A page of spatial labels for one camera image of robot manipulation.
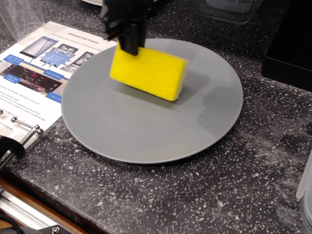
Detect black tray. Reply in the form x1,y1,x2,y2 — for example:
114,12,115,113
261,0,312,91

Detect yellow sponge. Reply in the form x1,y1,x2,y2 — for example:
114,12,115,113
110,43,190,101

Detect black metal clamp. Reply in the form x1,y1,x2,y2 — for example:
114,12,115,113
0,117,44,171

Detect dishwasher instruction sheet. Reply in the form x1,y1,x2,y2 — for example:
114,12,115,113
0,21,116,141

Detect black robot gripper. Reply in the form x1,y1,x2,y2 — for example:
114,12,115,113
100,0,154,56

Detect aluminium rail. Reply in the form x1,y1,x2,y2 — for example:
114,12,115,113
0,189,70,234

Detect grey round plate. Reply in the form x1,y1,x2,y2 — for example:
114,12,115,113
61,39,243,164

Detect black cable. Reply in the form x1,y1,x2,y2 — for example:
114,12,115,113
0,215,18,234

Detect white plate edge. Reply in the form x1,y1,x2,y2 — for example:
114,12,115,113
82,0,102,6

